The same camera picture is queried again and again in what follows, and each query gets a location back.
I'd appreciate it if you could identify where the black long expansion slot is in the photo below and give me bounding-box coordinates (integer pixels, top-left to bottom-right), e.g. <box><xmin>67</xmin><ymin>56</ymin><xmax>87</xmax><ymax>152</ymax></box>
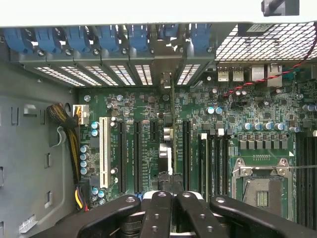
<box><xmin>116</xmin><ymin>120</ymin><xmax>127</xmax><ymax>195</ymax></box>
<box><xmin>182</xmin><ymin>120</ymin><xmax>192</xmax><ymax>191</ymax></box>
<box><xmin>133</xmin><ymin>120</ymin><xmax>144</xmax><ymax>195</ymax></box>

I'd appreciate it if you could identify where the CPU socket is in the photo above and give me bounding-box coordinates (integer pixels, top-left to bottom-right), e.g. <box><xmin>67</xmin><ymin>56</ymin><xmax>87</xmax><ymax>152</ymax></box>
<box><xmin>231</xmin><ymin>157</ymin><xmax>295</xmax><ymax>221</ymax></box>

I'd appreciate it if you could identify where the white expansion slot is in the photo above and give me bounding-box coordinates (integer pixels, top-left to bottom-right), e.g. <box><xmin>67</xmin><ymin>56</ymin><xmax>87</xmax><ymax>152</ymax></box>
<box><xmin>99</xmin><ymin>116</ymin><xmax>111</xmax><ymax>189</ymax></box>

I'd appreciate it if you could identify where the green motherboard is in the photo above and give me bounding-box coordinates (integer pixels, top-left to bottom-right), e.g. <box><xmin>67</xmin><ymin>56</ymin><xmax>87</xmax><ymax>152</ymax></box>
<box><xmin>74</xmin><ymin>61</ymin><xmax>317</xmax><ymax>238</ymax></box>

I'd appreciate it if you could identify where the white power connector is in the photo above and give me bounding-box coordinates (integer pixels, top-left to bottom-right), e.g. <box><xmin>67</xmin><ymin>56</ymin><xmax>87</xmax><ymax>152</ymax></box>
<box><xmin>72</xmin><ymin>104</ymin><xmax>90</xmax><ymax>126</ymax></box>

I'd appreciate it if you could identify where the grey power supply with label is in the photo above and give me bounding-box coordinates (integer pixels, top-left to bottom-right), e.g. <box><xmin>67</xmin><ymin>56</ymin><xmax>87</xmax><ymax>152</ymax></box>
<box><xmin>0</xmin><ymin>61</ymin><xmax>80</xmax><ymax>238</ymax></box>

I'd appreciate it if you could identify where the open black PC case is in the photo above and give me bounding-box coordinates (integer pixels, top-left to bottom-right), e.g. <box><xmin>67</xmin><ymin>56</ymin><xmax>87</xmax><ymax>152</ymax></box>
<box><xmin>0</xmin><ymin>0</ymin><xmax>317</xmax><ymax>238</ymax></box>

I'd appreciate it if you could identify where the yellow black wire bundle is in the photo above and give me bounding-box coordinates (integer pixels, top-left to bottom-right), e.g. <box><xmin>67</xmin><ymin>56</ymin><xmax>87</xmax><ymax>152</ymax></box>
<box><xmin>46</xmin><ymin>103</ymin><xmax>90</xmax><ymax>213</ymax></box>

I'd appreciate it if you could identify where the red black twisted wire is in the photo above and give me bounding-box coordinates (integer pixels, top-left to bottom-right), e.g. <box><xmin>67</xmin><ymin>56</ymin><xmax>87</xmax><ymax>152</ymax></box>
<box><xmin>222</xmin><ymin>37</ymin><xmax>317</xmax><ymax>97</ymax></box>

